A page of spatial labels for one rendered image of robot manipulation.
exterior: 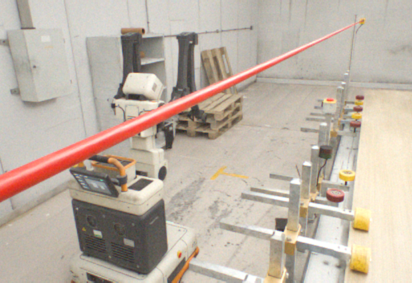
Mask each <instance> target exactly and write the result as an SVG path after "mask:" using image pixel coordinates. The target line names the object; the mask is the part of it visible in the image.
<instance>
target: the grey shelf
mask: <svg viewBox="0 0 412 283"><path fill-rule="evenodd" d="M120 36H121V35H110V36H101V37H86V43H87V48H88V57H89V62H90V71H91V76H92V84H93V89H94V98H95V103H96V112H97V116H98V125H99V130H100V132H102V131H104V130H107V129H109V128H112V127H114V126H117V125H118V124H121V123H123V120H119V119H117V117H116V116H113V115H109V103H108V98H114V97H115V95H116V94H117V91H118V87H119V84H120V83H122V77H123V58H122V54H123V44H122V39H120ZM142 36H143V44H142V45H140V51H144V53H145V57H143V58H141V62H142V74H154V75H155V76H156V77H157V78H158V80H159V81H160V82H161V83H162V84H163V86H164V88H163V91H162V93H161V97H160V99H159V100H161V101H164V102H165V103H166V102H167V103H168V102H169V96H168V86H167V66H166V56H165V37H164V33H145V34H144V35H142ZM161 36H162V39H161ZM162 45H163V49H162ZM117 55H118V56H117ZM163 64H164V67H163ZM164 74H165V77H164ZM95 84H96V85H95ZM165 93H166V95H165ZM163 145H165V137H163V138H161V139H157V138H156V139H155V147H159V148H160V147H162V146H163ZM129 147H132V138H129V139H127V140H125V141H123V142H121V143H119V144H117V145H115V146H114V147H110V148H108V149H106V150H104V151H103V156H104V155H116V156H120V157H127V158H129Z"/></svg>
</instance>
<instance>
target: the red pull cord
mask: <svg viewBox="0 0 412 283"><path fill-rule="evenodd" d="M362 21H363V20H362ZM362 21H359V22H357V23H354V24H352V25H350V26H348V27H345V28H343V29H340V30H339V31H336V32H334V33H331V34H329V35H326V36H325V37H322V38H320V39H317V40H315V41H312V42H311V43H308V44H306V45H303V46H301V47H298V48H296V49H294V50H291V51H289V52H286V53H284V54H282V55H280V56H278V57H276V58H273V59H271V60H268V61H266V62H264V63H262V64H259V65H257V66H254V67H252V68H250V69H248V70H245V71H243V72H241V73H239V74H236V75H234V76H232V77H229V78H227V79H224V80H222V81H220V82H218V83H215V84H213V85H210V86H208V87H205V88H202V89H200V90H198V91H196V92H193V93H191V94H188V95H186V96H184V97H182V98H180V99H178V100H175V101H173V102H170V103H168V104H166V105H164V106H161V107H159V108H156V109H155V110H152V111H150V112H148V113H146V114H143V115H141V116H137V117H135V118H132V119H130V120H128V121H125V122H123V123H121V124H118V125H117V126H114V127H112V128H109V129H107V130H104V131H103V132H100V133H98V134H95V135H93V136H90V137H89V138H86V139H84V140H81V141H79V142H76V143H75V144H72V145H70V146H68V147H66V148H63V149H59V150H57V151H54V152H52V153H50V154H48V155H45V156H43V157H40V158H38V159H36V160H34V161H31V162H29V163H26V164H24V165H22V166H20V167H17V168H15V169H12V170H10V171H8V172H6V173H4V174H2V175H0V202H2V201H4V200H6V199H8V198H10V197H12V196H14V195H17V194H19V193H21V192H23V191H25V190H27V189H29V188H31V187H33V186H35V185H37V184H39V183H41V182H43V181H45V180H47V179H49V178H51V177H53V176H55V175H57V174H59V173H61V172H63V171H65V170H67V169H69V168H71V167H73V166H75V165H76V164H78V163H80V162H82V161H84V160H86V159H88V158H90V157H92V156H94V155H96V154H98V153H100V152H102V151H104V150H106V149H108V148H110V147H114V146H115V145H117V144H119V143H121V142H123V141H125V140H127V139H129V138H131V137H133V136H135V135H137V134H139V133H141V132H143V131H145V130H147V129H149V128H151V127H152V126H154V125H156V124H158V123H160V122H162V121H164V120H166V119H168V118H170V117H173V116H175V115H177V114H179V113H180V112H182V111H184V110H186V109H188V108H190V107H192V106H194V105H196V104H198V103H200V102H202V101H204V100H206V99H208V98H210V97H212V96H214V95H216V94H218V93H220V92H222V91H224V90H226V89H228V88H230V87H232V86H235V85H237V84H239V83H241V82H242V81H244V80H246V79H248V78H250V77H252V76H254V75H256V74H258V73H260V72H262V71H264V70H266V69H268V68H270V67H272V66H274V65H276V64H278V63H280V62H282V61H283V60H286V59H287V58H290V57H291V56H294V55H295V54H298V53H299V52H302V51H303V50H306V49H307V48H310V47H312V46H314V45H316V44H318V43H320V42H322V41H324V40H326V39H328V38H330V37H332V36H334V35H336V34H338V33H340V32H342V31H344V30H346V29H348V28H350V27H352V26H354V25H356V24H358V23H360V22H362Z"/></svg>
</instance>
